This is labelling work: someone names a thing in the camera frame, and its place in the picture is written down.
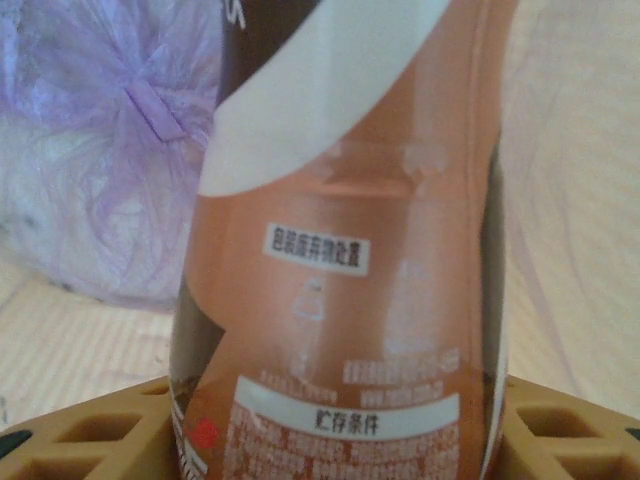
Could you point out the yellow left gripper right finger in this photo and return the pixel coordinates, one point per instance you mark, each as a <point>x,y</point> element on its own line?
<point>575,445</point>

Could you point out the brown coffee drink bottle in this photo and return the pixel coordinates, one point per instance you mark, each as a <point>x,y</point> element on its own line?
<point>350,250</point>

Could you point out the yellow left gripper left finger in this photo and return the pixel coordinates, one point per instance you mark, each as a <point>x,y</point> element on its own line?
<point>100,440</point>

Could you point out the pink mesh waste basket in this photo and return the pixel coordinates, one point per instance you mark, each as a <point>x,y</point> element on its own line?
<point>100,150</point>

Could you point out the beige slatted waste bin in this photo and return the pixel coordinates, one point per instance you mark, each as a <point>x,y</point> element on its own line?
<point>75,345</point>

